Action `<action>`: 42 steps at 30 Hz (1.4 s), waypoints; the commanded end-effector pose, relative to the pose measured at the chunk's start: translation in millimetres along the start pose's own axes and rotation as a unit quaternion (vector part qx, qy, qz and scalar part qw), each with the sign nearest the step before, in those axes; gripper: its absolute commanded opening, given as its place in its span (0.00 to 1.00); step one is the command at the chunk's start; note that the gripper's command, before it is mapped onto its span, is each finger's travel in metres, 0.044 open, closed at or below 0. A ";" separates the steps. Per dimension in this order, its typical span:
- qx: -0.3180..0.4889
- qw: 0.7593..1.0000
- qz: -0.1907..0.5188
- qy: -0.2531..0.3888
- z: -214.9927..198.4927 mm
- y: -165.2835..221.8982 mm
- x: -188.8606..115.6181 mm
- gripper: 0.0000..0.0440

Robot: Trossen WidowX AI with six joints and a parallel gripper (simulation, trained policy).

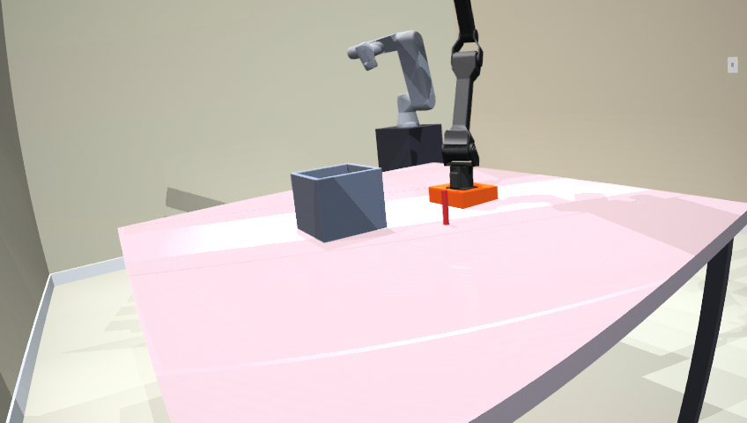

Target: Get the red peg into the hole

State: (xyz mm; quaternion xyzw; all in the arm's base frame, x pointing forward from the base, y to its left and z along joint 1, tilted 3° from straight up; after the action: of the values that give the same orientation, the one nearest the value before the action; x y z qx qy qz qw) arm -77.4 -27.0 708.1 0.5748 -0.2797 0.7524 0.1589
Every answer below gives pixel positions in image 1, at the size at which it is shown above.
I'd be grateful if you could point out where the red peg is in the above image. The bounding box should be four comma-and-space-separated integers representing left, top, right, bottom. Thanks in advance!
441, 189, 449, 226

